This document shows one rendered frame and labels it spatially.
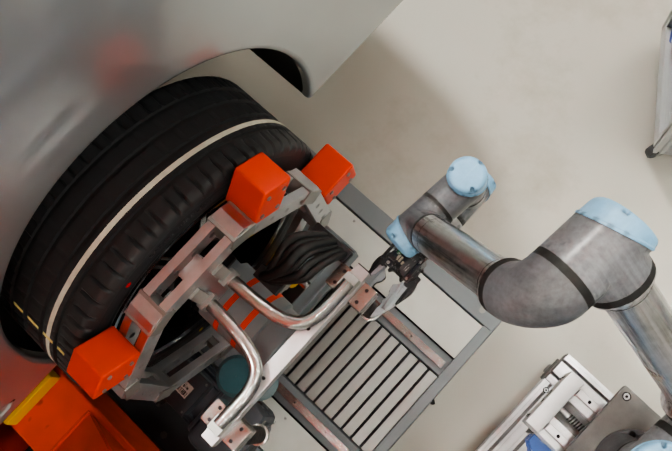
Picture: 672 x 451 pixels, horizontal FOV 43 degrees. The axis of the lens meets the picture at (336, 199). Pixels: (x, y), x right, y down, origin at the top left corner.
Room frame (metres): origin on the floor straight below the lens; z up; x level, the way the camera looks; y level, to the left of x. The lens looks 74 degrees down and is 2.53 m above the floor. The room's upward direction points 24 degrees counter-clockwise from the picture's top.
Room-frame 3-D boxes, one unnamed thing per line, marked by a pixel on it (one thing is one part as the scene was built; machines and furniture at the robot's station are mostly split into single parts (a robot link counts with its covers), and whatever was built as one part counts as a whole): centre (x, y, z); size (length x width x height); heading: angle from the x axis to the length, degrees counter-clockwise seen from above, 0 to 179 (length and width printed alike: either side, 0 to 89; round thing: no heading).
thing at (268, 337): (0.34, 0.25, 0.85); 0.21 x 0.14 x 0.14; 24
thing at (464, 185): (0.37, -0.22, 0.95); 0.11 x 0.08 x 0.11; 108
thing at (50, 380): (0.45, 0.81, 0.71); 0.14 x 0.14 x 0.05; 24
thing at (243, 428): (0.15, 0.35, 0.93); 0.09 x 0.05 x 0.05; 24
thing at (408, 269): (0.32, -0.10, 0.86); 0.12 x 0.08 x 0.09; 114
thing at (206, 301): (0.26, 0.32, 1.03); 0.19 x 0.18 x 0.11; 24
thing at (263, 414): (0.32, 0.53, 0.26); 0.42 x 0.18 x 0.35; 24
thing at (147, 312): (0.41, 0.28, 0.85); 0.54 x 0.07 x 0.54; 114
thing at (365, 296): (0.29, 0.04, 0.93); 0.09 x 0.05 x 0.05; 24
